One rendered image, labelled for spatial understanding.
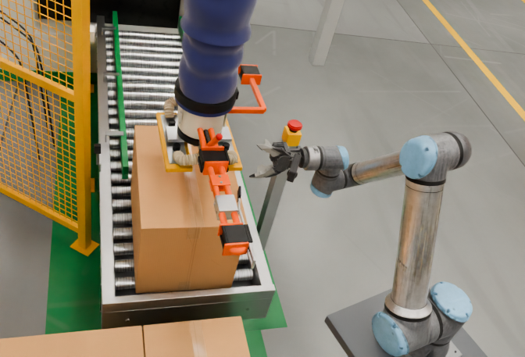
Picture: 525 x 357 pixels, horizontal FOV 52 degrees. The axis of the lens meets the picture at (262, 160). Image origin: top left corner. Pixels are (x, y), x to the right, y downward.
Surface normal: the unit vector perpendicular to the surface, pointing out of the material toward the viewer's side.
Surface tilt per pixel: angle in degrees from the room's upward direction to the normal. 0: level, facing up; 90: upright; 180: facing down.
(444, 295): 5
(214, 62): 69
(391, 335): 95
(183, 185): 0
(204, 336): 0
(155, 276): 90
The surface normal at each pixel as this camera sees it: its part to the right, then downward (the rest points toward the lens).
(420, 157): -0.87, 0.04
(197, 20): -0.62, 0.57
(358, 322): 0.20, -0.74
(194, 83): -0.33, 0.30
